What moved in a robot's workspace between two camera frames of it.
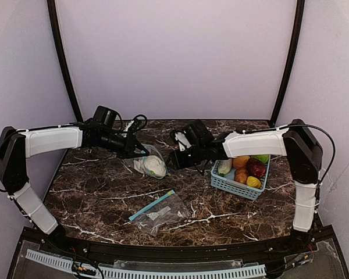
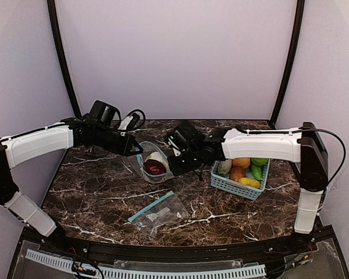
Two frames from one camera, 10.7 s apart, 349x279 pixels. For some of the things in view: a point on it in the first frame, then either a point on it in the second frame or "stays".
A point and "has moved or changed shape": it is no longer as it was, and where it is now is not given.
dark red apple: (255, 168) to (154, 167)
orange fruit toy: (240, 161) stays
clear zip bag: (161, 215) stays
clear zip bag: (152, 164) has moved or changed shape
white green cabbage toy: (224, 166) stays
